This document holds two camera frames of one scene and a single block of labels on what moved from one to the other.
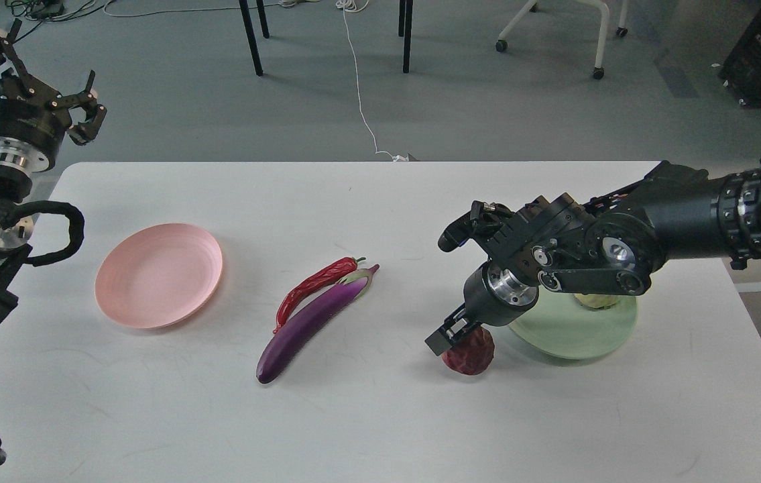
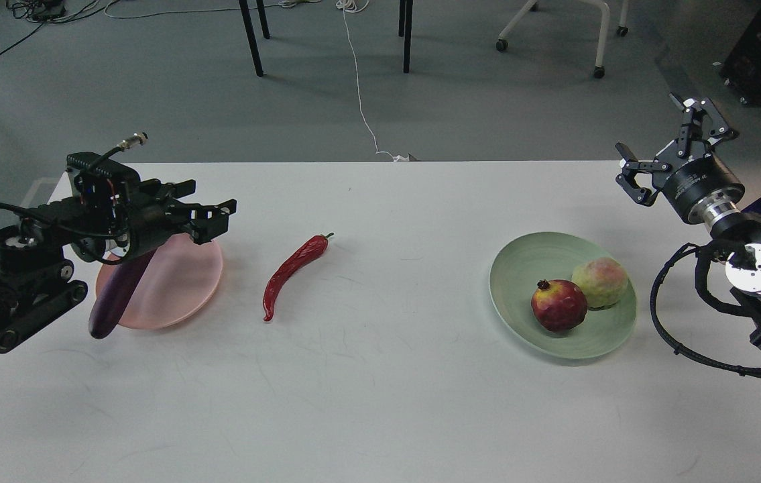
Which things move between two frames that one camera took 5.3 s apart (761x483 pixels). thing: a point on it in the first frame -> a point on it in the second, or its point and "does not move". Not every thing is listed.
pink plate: x=159 y=275 does not move
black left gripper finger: x=83 y=133 -> x=157 y=189
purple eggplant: x=307 y=326 -> x=115 y=294
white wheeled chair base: x=599 y=71 does not move
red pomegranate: x=471 y=354 -> x=558 y=305
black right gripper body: x=495 y=296 -> x=703 y=191
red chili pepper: x=329 y=274 -> x=308 y=251
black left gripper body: x=23 y=124 -> x=119 y=218
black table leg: x=251 y=33 does not move
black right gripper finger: x=454 y=327 -> x=631 y=166
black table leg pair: x=405 y=30 does not move
